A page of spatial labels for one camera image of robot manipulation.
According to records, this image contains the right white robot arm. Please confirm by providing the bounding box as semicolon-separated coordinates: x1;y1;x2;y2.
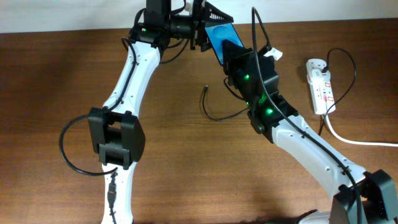
222;40;397;223

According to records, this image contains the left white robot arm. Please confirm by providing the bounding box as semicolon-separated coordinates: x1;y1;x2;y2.
88;0;234;223

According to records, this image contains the black USB charging cable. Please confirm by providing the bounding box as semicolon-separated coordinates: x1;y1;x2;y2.
201;47;357;136

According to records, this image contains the white USB charger plug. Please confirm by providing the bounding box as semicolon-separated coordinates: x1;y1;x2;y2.
307;69;330;85

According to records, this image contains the white power strip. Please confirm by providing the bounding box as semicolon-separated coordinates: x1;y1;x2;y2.
306;58;336;115

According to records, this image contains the white power strip cord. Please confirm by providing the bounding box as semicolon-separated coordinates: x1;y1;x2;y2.
324;113;398;147

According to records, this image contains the blue Galaxy smartphone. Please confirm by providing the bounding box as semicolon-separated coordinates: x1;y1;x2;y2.
205;23;243;66

